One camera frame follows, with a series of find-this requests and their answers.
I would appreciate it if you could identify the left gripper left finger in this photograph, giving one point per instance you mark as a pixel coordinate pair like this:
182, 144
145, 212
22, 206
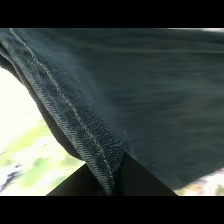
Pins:
83, 183

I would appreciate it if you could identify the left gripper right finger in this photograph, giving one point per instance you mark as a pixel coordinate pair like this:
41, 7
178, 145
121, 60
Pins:
136, 180

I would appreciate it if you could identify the dark blue jeans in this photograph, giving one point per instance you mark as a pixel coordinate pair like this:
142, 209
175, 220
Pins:
133, 100

